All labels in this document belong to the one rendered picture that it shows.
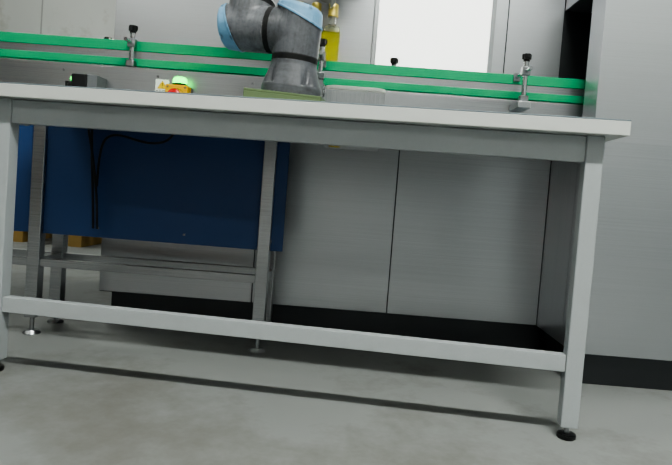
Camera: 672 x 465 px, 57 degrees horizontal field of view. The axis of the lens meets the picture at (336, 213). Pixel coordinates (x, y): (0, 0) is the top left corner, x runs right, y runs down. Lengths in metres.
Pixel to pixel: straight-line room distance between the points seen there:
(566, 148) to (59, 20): 5.08
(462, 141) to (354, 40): 0.90
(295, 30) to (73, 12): 4.55
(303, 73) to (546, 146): 0.60
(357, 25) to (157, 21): 0.73
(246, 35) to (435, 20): 0.92
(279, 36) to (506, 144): 0.60
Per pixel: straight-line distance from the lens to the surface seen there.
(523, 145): 1.53
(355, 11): 2.33
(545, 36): 2.44
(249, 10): 1.64
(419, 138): 1.51
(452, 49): 2.33
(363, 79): 2.12
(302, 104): 1.49
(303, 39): 1.57
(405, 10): 2.35
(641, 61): 2.13
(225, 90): 2.04
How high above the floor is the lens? 0.56
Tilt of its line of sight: 3 degrees down
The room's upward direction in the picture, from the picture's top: 4 degrees clockwise
